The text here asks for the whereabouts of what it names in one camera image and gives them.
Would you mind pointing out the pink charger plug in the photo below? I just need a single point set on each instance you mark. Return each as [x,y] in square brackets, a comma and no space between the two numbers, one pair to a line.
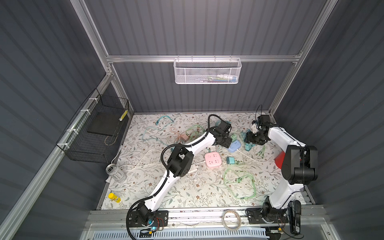
[185,137]

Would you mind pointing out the white wire mesh basket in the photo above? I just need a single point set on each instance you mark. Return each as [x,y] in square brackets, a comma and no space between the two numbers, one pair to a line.
[211,71]

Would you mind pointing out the pink power strip cube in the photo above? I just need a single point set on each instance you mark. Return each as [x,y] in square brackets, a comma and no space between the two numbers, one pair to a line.
[213,160]

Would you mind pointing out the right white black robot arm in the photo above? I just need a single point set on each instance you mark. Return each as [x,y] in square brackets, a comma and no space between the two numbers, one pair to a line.
[299,168]

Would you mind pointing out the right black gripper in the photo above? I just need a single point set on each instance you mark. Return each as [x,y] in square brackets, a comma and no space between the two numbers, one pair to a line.
[248,138]

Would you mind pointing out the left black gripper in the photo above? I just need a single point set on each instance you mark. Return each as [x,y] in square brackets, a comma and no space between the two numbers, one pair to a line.
[227,142]

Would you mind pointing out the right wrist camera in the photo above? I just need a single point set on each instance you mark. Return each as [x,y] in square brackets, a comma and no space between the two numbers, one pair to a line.
[255,127]

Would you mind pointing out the teal charger plug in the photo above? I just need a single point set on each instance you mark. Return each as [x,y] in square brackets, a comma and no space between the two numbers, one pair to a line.
[230,160]

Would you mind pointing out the red pen cup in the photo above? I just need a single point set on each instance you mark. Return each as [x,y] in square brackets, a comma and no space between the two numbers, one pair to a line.
[280,159]

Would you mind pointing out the silver drink can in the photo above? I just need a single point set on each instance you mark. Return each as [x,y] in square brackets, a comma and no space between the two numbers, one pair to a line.
[116,173]

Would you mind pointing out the yellow bottle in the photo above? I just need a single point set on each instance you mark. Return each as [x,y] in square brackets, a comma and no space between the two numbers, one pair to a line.
[114,197]

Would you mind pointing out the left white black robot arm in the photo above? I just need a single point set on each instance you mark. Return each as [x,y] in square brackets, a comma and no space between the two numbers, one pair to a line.
[177,160]

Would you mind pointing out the black wire basket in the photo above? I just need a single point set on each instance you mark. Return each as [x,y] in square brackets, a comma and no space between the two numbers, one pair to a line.
[97,130]

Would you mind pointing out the blue power strip cube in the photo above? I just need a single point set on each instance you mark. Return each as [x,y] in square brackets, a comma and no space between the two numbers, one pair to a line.
[234,146]

